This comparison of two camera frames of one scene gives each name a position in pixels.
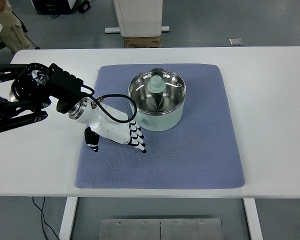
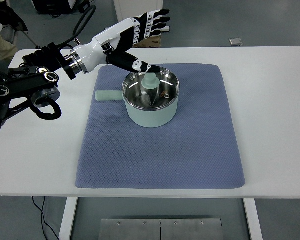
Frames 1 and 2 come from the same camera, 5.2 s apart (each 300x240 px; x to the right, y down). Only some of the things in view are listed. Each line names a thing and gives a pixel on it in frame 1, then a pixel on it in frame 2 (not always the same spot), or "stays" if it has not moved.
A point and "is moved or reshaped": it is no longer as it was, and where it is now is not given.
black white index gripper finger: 135,143 -> 144,35
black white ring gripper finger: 133,129 -> 146,22
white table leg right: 253,218 stays
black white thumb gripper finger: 92,139 -> 126,61
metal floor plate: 161,229 stays
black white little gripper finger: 133,122 -> 152,15
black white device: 52,7 stays
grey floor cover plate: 235,41 stays
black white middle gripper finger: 140,140 -> 147,28
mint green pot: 159,94 is moved or reshaped
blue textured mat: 201,152 stays
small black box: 83,6 stays
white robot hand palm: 91,116 -> 91,55
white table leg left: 68,218 stays
